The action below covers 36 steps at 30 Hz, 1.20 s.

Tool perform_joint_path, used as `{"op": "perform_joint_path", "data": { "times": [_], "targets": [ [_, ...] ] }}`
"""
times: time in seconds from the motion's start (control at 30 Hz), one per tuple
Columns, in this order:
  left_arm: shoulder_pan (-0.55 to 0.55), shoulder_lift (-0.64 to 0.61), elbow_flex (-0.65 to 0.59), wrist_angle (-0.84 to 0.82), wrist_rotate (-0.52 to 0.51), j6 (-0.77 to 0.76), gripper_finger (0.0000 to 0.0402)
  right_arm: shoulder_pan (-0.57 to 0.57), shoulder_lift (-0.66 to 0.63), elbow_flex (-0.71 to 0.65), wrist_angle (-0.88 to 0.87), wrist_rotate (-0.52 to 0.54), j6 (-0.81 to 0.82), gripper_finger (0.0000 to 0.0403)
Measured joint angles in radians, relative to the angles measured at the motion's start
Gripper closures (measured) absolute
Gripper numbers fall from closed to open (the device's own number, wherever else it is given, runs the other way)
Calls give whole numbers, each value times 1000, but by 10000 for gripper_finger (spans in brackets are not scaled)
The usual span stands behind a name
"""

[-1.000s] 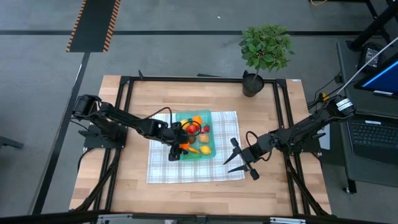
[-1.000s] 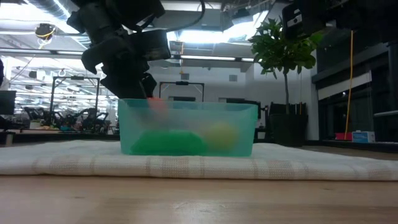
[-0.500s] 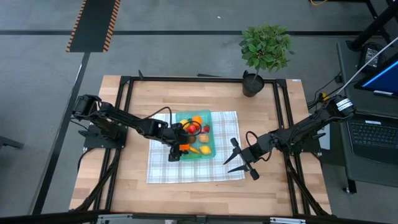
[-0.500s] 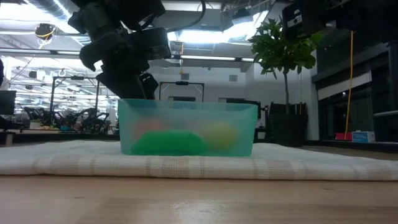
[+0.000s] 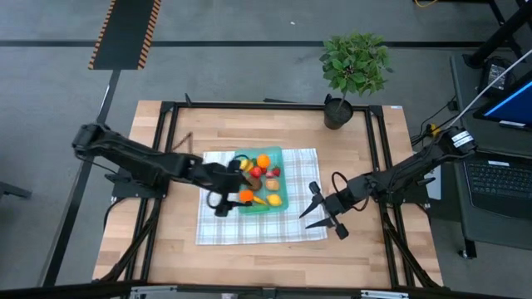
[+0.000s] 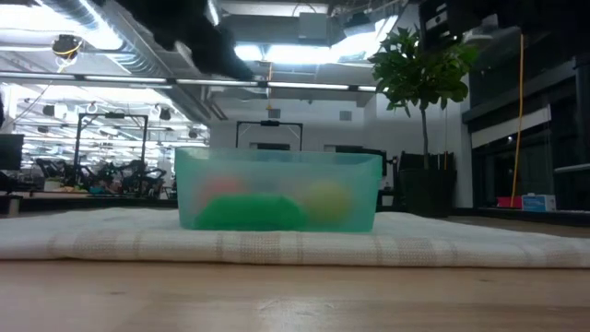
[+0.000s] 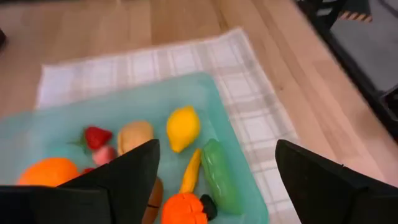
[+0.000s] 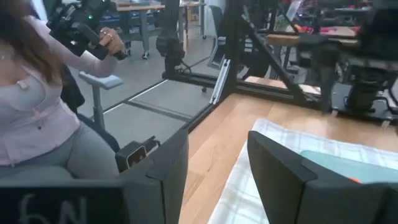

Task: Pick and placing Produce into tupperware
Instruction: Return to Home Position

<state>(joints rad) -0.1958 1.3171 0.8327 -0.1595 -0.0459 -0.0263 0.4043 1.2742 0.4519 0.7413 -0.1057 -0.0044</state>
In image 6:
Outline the yellow toy lemon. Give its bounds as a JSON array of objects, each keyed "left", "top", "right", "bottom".
[{"left": 303, "top": 180, "right": 354, "bottom": 222}]

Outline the green toy pea pod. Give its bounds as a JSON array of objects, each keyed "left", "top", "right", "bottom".
[{"left": 193, "top": 193, "right": 308, "bottom": 231}]

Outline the teal translucent plastic container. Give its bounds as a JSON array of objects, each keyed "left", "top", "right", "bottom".
[{"left": 174, "top": 147, "right": 384, "bottom": 233}]

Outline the white checkered cloth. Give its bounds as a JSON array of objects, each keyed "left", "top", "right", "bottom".
[{"left": 0, "top": 207, "right": 590, "bottom": 269}]

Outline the green plant in black pot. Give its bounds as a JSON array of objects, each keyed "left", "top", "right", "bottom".
[{"left": 368, "top": 25, "right": 480, "bottom": 218}]

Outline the thin yellow pole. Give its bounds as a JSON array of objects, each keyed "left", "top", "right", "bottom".
[{"left": 510, "top": 32, "right": 526, "bottom": 208}]

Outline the blue and white box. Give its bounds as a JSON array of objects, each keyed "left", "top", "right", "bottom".
[{"left": 521, "top": 193, "right": 558, "bottom": 213}]

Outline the black computer monitor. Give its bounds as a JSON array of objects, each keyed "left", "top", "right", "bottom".
[{"left": 0, "top": 133, "right": 25, "bottom": 172}]

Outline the black background rig frame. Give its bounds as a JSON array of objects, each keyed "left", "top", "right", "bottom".
[
  {"left": 235, "top": 120, "right": 304, "bottom": 151},
  {"left": 72, "top": 112, "right": 149, "bottom": 185}
]

